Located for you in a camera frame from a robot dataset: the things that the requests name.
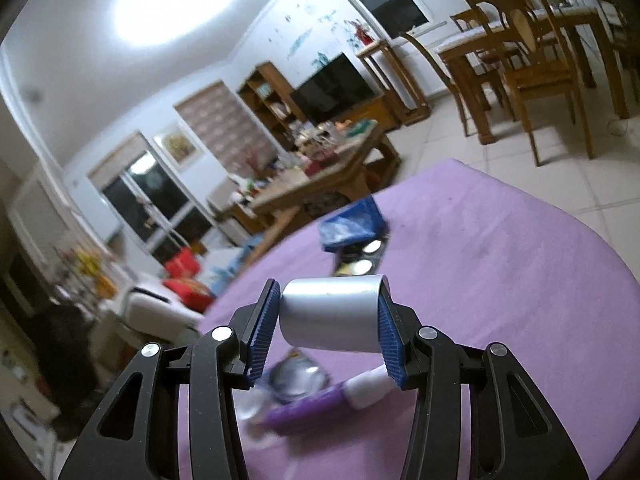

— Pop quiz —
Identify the yellow flower bouquet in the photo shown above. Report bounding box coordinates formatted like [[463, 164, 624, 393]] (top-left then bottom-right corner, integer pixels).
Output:
[[65, 247, 116, 301]]

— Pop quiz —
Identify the wooden bookshelf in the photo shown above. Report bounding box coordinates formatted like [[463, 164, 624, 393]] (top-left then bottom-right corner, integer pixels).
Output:
[[236, 61, 306, 151]]

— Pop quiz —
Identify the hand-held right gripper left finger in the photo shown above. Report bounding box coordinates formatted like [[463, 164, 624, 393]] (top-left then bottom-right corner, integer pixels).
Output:
[[57, 278, 282, 480]]

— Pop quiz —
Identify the red cushion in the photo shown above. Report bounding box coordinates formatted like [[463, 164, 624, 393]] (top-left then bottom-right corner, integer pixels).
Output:
[[162, 247, 216, 311]]

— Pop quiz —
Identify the blue plastic packet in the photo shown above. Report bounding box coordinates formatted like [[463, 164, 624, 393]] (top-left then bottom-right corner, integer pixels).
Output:
[[318, 195, 388, 253]]

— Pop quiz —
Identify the wooden coffee table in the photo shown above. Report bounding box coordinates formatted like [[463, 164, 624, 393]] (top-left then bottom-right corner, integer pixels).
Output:
[[220, 120, 403, 241]]

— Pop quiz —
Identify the silver cylindrical can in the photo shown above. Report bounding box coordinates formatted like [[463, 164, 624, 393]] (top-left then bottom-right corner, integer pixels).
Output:
[[277, 274, 388, 353]]

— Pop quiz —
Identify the framed yellow picture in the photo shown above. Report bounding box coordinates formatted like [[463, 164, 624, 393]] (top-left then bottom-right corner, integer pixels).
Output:
[[152, 122, 198, 166]]

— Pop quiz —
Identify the black flat television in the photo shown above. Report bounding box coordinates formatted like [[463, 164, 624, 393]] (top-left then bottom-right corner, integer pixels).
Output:
[[290, 52, 376, 125]]

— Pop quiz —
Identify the purple tube with white cap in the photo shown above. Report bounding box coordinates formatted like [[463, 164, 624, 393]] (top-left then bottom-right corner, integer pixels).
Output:
[[262, 367, 393, 433]]

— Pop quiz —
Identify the wooden dining table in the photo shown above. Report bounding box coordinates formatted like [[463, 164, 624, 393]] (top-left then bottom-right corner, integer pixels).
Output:
[[435, 5, 631, 146]]

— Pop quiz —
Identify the purple table cloth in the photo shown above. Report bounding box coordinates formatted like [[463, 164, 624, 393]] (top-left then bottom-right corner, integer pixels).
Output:
[[177, 158, 640, 480]]

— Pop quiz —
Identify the black tray with round tins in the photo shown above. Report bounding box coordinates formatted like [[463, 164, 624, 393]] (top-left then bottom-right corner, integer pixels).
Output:
[[332, 237, 388, 277]]

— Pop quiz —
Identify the tall wooden plant stand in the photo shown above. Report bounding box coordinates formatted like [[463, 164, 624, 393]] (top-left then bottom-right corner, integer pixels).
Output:
[[357, 39, 432, 126]]

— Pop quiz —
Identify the clutter of small table items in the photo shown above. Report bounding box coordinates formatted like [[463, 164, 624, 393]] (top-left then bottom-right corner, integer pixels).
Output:
[[227, 120, 373, 201]]

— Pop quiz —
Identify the glass balcony door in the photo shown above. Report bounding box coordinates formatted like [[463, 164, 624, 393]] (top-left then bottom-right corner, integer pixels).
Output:
[[87, 131, 216, 261]]

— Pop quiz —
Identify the round clear plastic lid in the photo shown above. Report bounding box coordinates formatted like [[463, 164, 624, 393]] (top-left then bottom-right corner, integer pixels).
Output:
[[270, 355, 328, 403]]

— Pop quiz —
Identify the striped roller blind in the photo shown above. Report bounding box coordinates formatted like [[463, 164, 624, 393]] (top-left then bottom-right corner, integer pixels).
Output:
[[173, 80, 273, 171]]

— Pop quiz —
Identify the red flower decoration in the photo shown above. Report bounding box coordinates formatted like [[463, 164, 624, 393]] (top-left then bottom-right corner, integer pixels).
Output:
[[350, 20, 375, 46]]

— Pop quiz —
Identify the white sofa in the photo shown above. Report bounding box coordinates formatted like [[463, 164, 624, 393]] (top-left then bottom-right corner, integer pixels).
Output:
[[92, 272, 206, 346]]

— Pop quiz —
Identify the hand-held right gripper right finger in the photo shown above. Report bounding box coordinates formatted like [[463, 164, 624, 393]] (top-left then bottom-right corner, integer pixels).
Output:
[[377, 275, 588, 480]]

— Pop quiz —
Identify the wooden dining chair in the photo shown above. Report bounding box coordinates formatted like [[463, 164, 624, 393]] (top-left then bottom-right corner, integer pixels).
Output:
[[400, 31, 493, 137], [461, 0, 593, 167], [450, 8, 507, 38]]

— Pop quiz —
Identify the wooden television cabinet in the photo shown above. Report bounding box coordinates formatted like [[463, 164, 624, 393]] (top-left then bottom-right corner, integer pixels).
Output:
[[345, 97, 401, 133]]

